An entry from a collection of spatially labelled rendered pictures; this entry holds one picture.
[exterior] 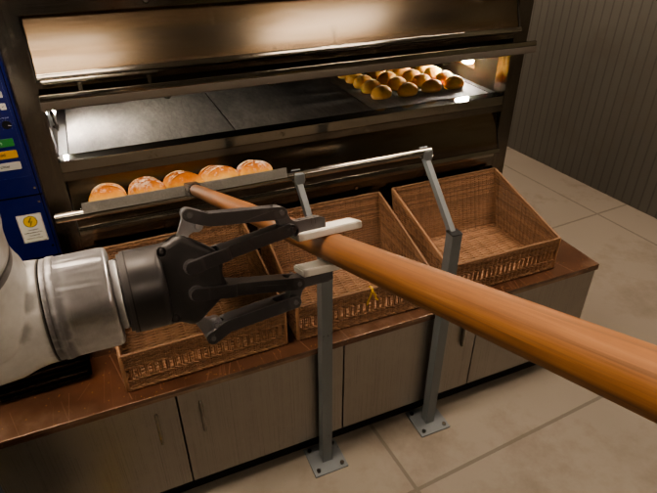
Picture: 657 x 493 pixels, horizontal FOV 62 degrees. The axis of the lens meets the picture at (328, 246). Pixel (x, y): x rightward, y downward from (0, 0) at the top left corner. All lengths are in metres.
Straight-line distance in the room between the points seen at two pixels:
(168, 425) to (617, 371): 1.82
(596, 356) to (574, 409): 2.49
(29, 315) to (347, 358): 1.67
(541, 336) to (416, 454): 2.14
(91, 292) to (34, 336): 0.05
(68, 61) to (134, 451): 1.26
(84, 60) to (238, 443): 1.40
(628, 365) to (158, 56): 1.79
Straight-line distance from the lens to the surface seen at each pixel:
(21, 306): 0.48
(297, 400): 2.12
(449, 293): 0.35
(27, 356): 0.50
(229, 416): 2.05
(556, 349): 0.29
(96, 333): 0.50
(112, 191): 1.58
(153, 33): 1.94
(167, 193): 1.53
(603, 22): 4.60
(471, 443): 2.50
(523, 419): 2.65
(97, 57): 1.92
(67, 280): 0.49
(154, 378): 1.91
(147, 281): 0.49
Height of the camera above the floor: 1.92
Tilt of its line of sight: 33 degrees down
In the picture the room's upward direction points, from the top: straight up
